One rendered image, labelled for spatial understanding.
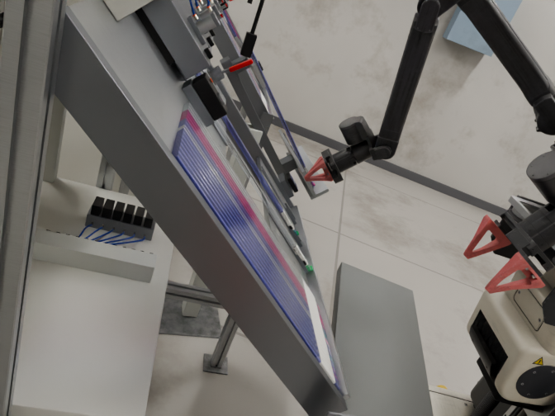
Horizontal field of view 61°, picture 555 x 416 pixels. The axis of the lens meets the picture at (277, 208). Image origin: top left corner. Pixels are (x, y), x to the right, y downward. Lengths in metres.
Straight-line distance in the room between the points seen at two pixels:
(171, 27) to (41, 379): 0.61
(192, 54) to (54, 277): 0.53
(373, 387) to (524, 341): 0.35
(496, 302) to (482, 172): 3.49
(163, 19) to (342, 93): 3.64
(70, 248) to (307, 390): 0.57
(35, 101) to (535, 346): 1.05
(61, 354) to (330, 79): 3.77
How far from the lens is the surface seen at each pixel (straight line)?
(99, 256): 1.07
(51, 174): 1.37
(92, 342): 0.95
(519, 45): 1.20
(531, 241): 0.80
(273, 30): 4.40
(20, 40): 0.51
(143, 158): 0.56
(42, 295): 1.03
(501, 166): 4.74
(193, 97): 0.84
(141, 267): 1.07
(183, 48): 0.84
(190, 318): 1.95
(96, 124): 0.55
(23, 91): 0.53
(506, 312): 1.26
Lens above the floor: 1.31
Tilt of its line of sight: 26 degrees down
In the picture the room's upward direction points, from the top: 22 degrees clockwise
